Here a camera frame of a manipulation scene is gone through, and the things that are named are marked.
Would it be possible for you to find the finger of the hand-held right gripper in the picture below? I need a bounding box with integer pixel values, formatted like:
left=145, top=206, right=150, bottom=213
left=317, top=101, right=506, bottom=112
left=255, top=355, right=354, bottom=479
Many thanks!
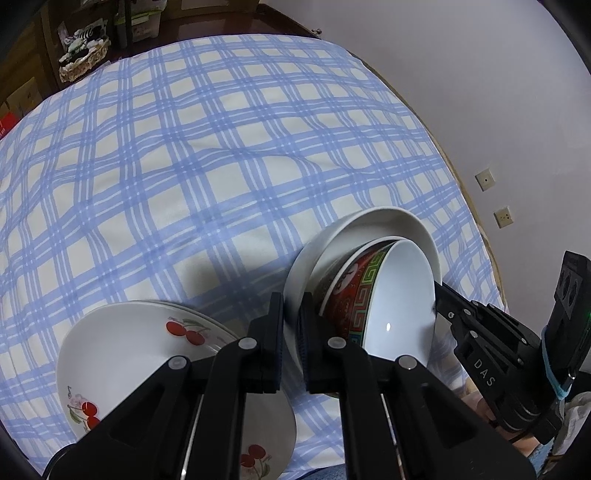
left=434, top=281, right=546, bottom=412

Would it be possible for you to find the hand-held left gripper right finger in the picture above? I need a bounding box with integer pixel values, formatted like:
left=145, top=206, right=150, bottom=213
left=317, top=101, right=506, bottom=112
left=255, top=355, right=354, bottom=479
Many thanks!
left=298, top=295, right=539, bottom=480

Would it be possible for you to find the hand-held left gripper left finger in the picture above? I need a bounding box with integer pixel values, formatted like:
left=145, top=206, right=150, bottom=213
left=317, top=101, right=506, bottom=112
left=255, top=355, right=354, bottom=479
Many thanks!
left=48, top=292, right=284, bottom=480

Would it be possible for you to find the red patterned bowl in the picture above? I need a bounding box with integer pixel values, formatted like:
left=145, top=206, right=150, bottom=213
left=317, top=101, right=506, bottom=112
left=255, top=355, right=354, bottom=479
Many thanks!
left=318, top=239, right=438, bottom=365

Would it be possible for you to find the white bowl with red emblem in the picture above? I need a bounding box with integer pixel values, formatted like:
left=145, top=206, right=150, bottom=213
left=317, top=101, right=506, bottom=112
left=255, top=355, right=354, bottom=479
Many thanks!
left=312, top=235, right=439, bottom=315

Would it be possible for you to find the white bowl with orange print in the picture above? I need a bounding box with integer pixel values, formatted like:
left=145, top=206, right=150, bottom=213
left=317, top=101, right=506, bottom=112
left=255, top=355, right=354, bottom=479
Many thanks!
left=283, top=207, right=443, bottom=402

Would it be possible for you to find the white cherry print plate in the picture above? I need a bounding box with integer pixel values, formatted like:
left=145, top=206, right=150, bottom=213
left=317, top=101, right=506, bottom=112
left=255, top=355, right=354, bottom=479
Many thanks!
left=56, top=300, right=297, bottom=480

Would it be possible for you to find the blue elastic band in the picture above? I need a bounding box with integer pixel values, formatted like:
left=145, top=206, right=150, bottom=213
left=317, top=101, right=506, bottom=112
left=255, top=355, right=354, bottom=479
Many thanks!
left=540, top=325, right=573, bottom=400

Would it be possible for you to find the blue plaid blanket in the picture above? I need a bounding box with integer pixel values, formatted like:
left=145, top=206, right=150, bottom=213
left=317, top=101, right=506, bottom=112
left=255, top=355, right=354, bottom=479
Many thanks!
left=0, top=36, right=509, bottom=476

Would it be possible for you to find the wicker basket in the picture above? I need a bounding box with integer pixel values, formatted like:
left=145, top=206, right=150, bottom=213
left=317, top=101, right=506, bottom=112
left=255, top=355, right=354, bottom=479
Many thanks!
left=58, top=37, right=112, bottom=84

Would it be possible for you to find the clear plastic storage box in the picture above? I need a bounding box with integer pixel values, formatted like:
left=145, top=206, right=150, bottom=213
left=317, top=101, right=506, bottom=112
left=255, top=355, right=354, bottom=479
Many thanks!
left=124, top=0, right=169, bottom=40

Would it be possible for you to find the cardboard box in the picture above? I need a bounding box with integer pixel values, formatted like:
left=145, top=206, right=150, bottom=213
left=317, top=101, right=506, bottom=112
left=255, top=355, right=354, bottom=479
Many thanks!
left=0, top=76, right=44, bottom=121

